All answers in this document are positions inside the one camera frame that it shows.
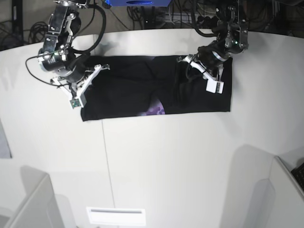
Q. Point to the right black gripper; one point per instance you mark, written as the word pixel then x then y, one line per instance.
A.
pixel 69 67

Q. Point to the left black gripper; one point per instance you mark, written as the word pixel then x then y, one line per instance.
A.
pixel 211 57

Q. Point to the black T-shirt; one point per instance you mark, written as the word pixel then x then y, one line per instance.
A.
pixel 143 85

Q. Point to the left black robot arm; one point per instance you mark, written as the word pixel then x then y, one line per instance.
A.
pixel 231 33

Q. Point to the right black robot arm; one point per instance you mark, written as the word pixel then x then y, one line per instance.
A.
pixel 64 27

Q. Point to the white power strip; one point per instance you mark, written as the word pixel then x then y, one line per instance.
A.
pixel 183 20

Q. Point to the blue box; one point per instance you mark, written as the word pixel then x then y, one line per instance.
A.
pixel 138 3

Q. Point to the black keyboard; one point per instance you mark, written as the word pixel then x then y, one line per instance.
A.
pixel 298 174

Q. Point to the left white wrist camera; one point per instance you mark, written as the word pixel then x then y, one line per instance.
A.
pixel 214 82

